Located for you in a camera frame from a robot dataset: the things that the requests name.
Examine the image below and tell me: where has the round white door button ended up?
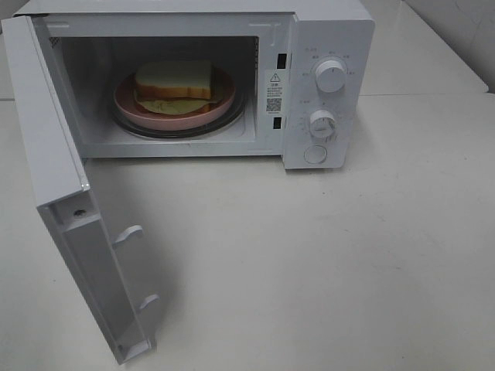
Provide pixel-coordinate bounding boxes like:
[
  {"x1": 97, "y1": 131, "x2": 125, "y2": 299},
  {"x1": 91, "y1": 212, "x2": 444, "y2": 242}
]
[{"x1": 304, "y1": 145, "x2": 327, "y2": 165}]

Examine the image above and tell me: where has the pink round plate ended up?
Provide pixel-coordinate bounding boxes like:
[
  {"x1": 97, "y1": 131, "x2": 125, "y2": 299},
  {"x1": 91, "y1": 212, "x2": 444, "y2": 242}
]
[{"x1": 114, "y1": 69, "x2": 241, "y2": 131}]

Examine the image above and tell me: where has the white bread sandwich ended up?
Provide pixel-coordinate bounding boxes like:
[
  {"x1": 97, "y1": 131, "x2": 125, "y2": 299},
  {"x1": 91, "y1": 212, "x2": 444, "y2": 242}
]
[{"x1": 134, "y1": 60, "x2": 224, "y2": 115}]

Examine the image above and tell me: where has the white microwave door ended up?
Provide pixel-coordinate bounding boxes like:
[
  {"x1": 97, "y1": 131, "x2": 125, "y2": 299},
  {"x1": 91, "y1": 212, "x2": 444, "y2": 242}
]
[{"x1": 2, "y1": 15, "x2": 155, "y2": 364}]

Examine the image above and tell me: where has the lower white timer knob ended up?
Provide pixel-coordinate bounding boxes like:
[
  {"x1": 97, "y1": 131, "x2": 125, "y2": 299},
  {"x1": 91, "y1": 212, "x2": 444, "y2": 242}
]
[{"x1": 309, "y1": 110, "x2": 336, "y2": 138}]

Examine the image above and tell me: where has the white warning label sticker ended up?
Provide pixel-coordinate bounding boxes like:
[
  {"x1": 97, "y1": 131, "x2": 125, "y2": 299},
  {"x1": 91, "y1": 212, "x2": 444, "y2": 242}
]
[{"x1": 263, "y1": 70, "x2": 288, "y2": 114}]

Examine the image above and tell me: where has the white microwave oven body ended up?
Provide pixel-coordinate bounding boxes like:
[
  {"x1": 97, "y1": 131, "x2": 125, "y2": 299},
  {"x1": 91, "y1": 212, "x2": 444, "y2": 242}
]
[{"x1": 12, "y1": 1, "x2": 375, "y2": 169}]

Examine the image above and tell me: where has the upper white power knob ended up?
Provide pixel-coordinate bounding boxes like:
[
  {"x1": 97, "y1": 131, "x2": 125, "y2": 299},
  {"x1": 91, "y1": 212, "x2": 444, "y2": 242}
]
[{"x1": 313, "y1": 56, "x2": 347, "y2": 93}]

